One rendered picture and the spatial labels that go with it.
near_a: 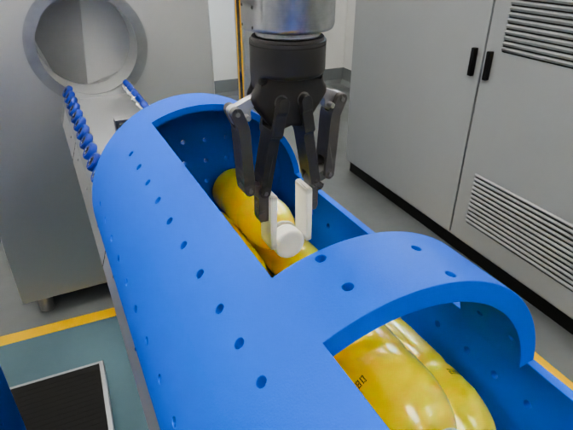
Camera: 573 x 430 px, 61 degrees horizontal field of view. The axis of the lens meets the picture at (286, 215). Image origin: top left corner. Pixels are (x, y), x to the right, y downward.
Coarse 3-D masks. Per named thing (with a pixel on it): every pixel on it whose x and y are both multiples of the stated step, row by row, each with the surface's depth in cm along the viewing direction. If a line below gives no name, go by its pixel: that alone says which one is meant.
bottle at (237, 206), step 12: (216, 180) 69; (228, 180) 67; (216, 192) 68; (228, 192) 65; (240, 192) 64; (228, 204) 65; (240, 204) 62; (252, 204) 61; (228, 216) 66; (240, 216) 62; (252, 216) 60; (288, 216) 60; (240, 228) 62; (252, 228) 59; (252, 240) 60
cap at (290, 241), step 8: (288, 224) 58; (280, 232) 57; (288, 232) 57; (296, 232) 57; (280, 240) 57; (288, 240) 57; (296, 240) 58; (280, 248) 57; (288, 248) 58; (296, 248) 58; (280, 256) 58; (288, 256) 58
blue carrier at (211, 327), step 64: (128, 128) 60; (192, 128) 66; (256, 128) 70; (128, 192) 50; (192, 192) 42; (320, 192) 65; (128, 256) 45; (192, 256) 37; (320, 256) 31; (384, 256) 31; (448, 256) 33; (128, 320) 45; (192, 320) 33; (256, 320) 29; (320, 320) 27; (384, 320) 28; (448, 320) 47; (512, 320) 34; (192, 384) 30; (256, 384) 27; (320, 384) 24; (512, 384) 41
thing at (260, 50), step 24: (264, 48) 44; (288, 48) 44; (312, 48) 44; (264, 72) 45; (288, 72) 45; (312, 72) 46; (264, 96) 47; (288, 96) 48; (312, 96) 50; (264, 120) 50; (288, 120) 50
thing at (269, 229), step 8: (272, 192) 54; (272, 200) 53; (272, 208) 53; (272, 216) 54; (264, 224) 56; (272, 224) 54; (264, 232) 57; (272, 232) 55; (264, 240) 57; (272, 240) 55; (272, 248) 56
